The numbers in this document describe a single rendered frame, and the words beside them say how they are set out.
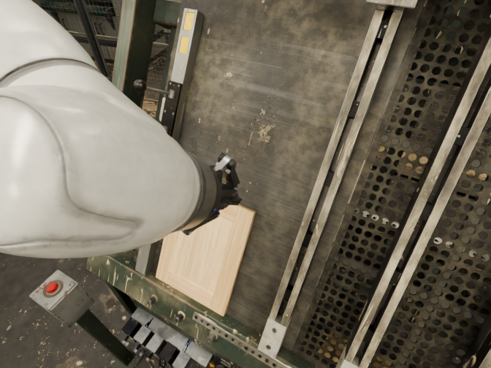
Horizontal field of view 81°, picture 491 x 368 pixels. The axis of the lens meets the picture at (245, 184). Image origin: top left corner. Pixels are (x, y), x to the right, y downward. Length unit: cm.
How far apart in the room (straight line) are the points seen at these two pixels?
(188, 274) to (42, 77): 96
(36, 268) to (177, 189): 251
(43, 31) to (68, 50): 2
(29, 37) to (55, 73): 4
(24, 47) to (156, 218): 15
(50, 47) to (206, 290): 95
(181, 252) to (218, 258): 15
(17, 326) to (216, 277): 169
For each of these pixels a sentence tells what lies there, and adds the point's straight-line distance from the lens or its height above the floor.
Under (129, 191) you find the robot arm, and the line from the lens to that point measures 17.
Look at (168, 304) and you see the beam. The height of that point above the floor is 86.
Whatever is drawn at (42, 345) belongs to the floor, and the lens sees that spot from 237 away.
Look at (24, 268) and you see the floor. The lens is 275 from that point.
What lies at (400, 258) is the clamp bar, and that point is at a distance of 86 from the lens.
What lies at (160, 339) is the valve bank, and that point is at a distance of 127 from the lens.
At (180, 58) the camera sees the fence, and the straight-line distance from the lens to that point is 102.
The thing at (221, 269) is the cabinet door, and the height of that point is 103.
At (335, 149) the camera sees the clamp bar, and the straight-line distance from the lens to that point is 78.
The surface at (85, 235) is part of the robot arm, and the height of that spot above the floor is 181.
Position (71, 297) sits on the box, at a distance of 131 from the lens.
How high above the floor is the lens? 194
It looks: 45 degrees down
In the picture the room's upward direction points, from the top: straight up
